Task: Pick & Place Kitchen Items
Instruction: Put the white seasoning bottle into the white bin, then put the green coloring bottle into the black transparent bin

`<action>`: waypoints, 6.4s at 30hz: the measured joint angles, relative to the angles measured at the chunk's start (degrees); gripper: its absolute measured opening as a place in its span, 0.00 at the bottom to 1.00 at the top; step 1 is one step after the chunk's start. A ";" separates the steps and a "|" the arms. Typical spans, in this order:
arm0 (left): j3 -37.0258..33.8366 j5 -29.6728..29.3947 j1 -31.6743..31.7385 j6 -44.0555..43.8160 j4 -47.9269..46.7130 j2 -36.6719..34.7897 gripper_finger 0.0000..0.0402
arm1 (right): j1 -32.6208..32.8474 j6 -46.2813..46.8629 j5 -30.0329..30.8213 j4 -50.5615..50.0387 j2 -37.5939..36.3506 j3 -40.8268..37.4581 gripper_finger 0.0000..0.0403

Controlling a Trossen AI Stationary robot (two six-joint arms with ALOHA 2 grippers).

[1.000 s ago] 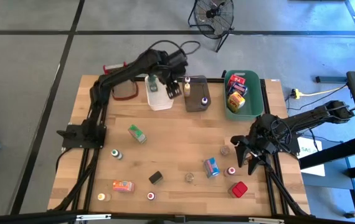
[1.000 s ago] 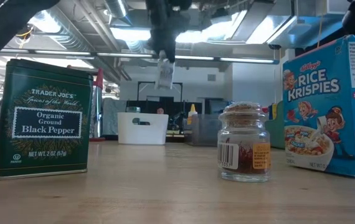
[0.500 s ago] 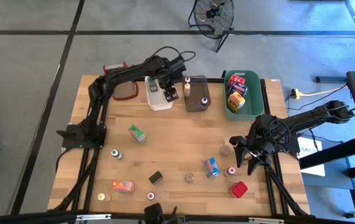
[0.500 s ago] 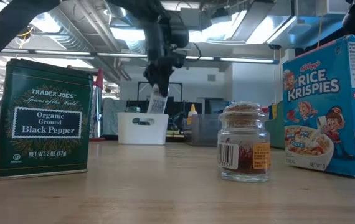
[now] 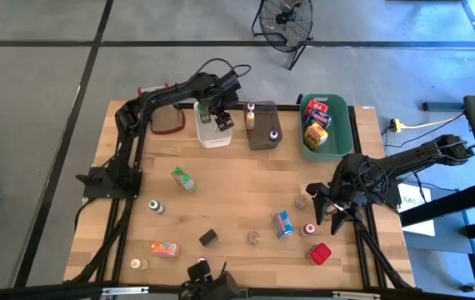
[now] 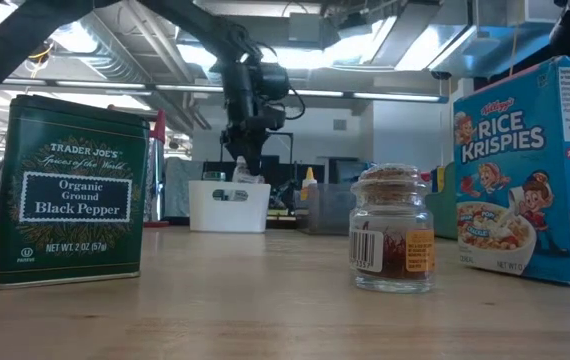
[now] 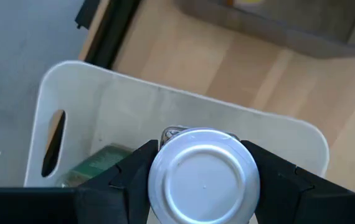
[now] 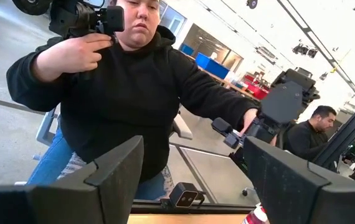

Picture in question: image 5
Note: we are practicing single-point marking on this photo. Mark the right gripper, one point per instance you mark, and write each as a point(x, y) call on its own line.
point(358, 183)

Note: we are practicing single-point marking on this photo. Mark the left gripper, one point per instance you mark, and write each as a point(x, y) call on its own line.
point(221, 91)

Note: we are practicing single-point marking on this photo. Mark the yellow-orange dropper bottle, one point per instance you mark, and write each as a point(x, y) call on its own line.
point(250, 121)

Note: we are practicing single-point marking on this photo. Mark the small brown-filled glass jar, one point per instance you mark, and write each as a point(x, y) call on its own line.
point(301, 201)

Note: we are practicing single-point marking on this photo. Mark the red spice tin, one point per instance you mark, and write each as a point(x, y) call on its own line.
point(320, 253)

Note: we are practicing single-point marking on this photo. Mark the purple-capped dropper bottle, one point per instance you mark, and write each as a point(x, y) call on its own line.
point(273, 135)

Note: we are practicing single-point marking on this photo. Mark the green mini cereal box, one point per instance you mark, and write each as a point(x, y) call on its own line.
point(183, 179)

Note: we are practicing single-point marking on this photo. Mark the yellow mini cereal box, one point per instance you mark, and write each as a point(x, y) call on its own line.
point(316, 136)

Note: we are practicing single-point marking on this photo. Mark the blue Frosted Flakes box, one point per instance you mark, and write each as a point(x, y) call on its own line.
point(321, 120)

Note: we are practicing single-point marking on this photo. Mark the red mini cereal box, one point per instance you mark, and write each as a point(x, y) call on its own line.
point(316, 107)

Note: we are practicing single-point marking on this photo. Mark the green-capped dropper bottle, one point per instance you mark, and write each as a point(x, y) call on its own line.
point(154, 205)

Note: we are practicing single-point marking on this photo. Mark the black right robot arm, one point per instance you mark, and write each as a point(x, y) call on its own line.
point(421, 158)

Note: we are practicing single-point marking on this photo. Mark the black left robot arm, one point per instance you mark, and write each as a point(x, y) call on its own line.
point(127, 125)

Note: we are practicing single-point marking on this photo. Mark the white plastic bin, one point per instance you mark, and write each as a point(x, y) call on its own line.
point(214, 139)

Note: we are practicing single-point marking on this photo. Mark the green-lidded spice jar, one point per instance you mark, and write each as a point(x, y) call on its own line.
point(204, 116)

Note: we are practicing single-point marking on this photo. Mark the red-capped dropper bottle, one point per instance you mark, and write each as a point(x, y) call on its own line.
point(309, 229)
point(201, 259)

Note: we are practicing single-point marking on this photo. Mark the grey plastic bin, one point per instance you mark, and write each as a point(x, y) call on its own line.
point(268, 118)

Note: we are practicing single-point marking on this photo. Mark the blue Rice Krispies box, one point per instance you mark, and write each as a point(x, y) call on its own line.
point(283, 225)

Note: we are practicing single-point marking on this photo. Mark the green plastic bin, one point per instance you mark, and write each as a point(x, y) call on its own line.
point(339, 133)

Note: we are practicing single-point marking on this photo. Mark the small saffron glass jar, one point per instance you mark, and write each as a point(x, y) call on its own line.
point(253, 238)

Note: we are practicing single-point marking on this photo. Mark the white paper sheet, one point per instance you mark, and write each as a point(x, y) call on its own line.
point(423, 227)

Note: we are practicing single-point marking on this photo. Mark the green black pepper tin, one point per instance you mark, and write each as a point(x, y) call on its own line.
point(208, 238)

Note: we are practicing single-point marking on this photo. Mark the black floor fan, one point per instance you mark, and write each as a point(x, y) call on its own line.
point(281, 18)

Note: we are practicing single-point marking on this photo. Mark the orange mini cereal box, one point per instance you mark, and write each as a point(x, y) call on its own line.
point(164, 249)

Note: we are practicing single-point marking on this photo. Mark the grey metal bar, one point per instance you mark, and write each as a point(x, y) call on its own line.
point(441, 106)

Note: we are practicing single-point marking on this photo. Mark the black caster wheel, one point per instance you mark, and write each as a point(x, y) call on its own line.
point(468, 287)

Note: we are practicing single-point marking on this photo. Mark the yellow-capped dropper bottle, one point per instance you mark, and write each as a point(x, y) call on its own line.
point(136, 263)

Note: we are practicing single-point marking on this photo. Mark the black crossbar with silver brackets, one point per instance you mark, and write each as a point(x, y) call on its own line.
point(54, 291)

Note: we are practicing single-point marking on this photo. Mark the black table frame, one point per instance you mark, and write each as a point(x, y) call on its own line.
point(291, 107)

